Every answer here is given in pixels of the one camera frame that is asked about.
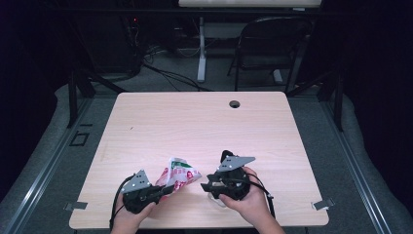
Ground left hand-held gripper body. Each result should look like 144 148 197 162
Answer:
121 169 164 215

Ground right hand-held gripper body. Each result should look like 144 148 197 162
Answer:
207 149 256 201

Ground red and white plastic bag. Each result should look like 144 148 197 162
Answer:
155 157 203 193

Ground person's right hand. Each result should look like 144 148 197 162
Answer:
217 166 272 227

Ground person's left hand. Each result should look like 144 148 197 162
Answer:
111 198 157 228

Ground black metal stand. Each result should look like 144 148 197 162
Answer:
66 69 128 129
286 69 345 133

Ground white desk leg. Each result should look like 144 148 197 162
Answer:
197 16 207 83
272 68 284 85

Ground dark computer tower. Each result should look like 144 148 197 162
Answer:
96 13 144 74

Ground black folding chair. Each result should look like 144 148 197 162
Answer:
227 16 315 94

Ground left hand-held gripper black cable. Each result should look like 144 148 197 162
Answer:
109 175 135 232

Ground hand-held gripper black cable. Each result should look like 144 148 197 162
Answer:
246 174 277 218
109 175 135 232

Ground right hand-held gripper black cable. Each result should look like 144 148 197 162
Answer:
246 174 277 218

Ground grey metal table bracket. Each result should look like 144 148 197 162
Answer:
63 201 89 212
311 198 335 211

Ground aluminium floor rail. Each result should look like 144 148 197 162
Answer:
0 97 95 234
322 97 395 234

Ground black floor cables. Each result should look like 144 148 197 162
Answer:
142 61 212 93

